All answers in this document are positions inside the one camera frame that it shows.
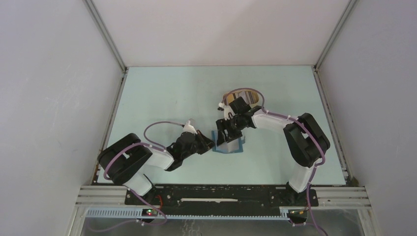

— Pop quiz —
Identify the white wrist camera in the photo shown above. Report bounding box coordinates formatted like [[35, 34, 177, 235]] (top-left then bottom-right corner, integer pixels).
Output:
[[218, 102, 235, 120], [182, 118, 197, 134]]

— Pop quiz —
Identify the grey cable duct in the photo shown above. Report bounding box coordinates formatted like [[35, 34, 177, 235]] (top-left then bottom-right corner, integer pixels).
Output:
[[85, 208, 308, 221]]

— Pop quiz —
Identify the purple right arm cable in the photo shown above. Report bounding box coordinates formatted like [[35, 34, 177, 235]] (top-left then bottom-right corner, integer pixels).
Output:
[[223, 88, 327, 236]]

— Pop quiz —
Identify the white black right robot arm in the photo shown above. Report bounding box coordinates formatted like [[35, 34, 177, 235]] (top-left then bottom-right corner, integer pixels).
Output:
[[216, 97, 330, 206]]

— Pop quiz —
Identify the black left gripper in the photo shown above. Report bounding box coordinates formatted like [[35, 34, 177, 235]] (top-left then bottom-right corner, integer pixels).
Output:
[[181, 130, 217, 160]]

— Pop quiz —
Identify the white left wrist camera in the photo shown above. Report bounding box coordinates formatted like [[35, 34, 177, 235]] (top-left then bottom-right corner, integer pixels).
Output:
[[182, 118, 197, 134]]

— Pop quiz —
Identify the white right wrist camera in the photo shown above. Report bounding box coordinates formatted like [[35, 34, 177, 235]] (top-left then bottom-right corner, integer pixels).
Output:
[[218, 102, 235, 120]]

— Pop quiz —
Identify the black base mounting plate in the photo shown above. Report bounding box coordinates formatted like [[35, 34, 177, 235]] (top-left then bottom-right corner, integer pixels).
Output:
[[144, 184, 319, 217]]

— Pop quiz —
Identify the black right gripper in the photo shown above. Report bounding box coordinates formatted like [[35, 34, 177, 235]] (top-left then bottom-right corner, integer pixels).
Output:
[[216, 116, 244, 147]]

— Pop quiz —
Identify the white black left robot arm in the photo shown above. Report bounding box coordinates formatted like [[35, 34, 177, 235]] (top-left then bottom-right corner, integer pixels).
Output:
[[97, 130, 215, 205]]

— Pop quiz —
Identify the aluminium frame rail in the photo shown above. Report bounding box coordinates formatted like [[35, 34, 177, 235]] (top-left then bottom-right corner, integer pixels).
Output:
[[76, 184, 371, 209]]

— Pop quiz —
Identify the stack of cards in tray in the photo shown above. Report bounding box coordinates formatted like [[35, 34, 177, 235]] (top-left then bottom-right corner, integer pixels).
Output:
[[237, 90, 260, 105]]

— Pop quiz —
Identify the orange card with black stripe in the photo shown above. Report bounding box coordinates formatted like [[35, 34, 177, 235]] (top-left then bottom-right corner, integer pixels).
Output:
[[225, 93, 239, 104]]

